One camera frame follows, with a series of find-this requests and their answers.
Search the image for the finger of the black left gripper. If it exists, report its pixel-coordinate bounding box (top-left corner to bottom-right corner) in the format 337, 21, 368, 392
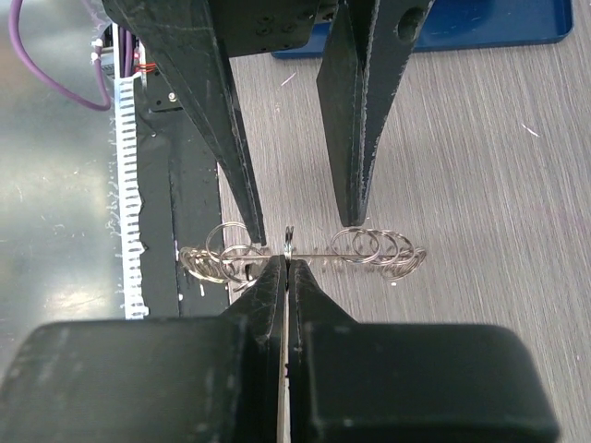
317, 0, 433, 227
103, 0, 266, 245

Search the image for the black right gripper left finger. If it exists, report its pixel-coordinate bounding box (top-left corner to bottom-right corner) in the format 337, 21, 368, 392
1, 256, 286, 442

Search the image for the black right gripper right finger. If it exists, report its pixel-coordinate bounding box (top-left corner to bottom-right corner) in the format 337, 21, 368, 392
287, 260, 559, 442

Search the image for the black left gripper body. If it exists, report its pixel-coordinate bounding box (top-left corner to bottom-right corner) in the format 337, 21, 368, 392
203, 0, 338, 58

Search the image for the blue plastic tray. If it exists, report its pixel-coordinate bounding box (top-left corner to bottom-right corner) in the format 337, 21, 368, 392
273, 1, 573, 66

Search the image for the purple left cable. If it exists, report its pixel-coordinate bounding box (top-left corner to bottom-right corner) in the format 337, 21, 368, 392
8, 0, 139, 112

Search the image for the white slotted cable duct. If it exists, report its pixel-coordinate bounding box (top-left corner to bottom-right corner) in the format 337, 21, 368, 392
93, 14, 149, 319

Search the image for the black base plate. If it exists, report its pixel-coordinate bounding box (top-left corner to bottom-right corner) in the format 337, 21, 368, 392
134, 53, 229, 317

